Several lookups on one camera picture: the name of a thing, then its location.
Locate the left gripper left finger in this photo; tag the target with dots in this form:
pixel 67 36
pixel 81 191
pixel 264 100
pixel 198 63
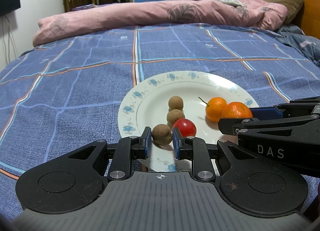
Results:
pixel 129 149

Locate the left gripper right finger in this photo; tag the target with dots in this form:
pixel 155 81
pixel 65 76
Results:
pixel 195 150

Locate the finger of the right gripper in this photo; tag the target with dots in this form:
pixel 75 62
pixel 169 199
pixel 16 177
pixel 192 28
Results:
pixel 284 111
pixel 230 126

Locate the small tangerine with stem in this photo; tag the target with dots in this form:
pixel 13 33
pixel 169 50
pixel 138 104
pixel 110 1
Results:
pixel 214 108

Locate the red cherry tomato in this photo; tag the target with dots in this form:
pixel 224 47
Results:
pixel 187 128

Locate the brown longan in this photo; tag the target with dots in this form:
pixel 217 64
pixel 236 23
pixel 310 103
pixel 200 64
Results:
pixel 176 102
pixel 161 135
pixel 173 116

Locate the white floral plate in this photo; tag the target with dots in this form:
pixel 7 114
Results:
pixel 164 98

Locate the grey blue blanket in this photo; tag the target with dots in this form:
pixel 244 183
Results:
pixel 292 35

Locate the blue plaid bed sheet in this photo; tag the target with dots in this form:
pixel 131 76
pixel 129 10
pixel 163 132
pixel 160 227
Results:
pixel 65 94

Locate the wooden headboard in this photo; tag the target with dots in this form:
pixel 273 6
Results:
pixel 297 0

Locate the pink quilt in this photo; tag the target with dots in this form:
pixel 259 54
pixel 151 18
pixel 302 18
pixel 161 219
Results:
pixel 252 13

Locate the purple folded cloth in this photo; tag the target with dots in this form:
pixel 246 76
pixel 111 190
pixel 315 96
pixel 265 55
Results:
pixel 84 7

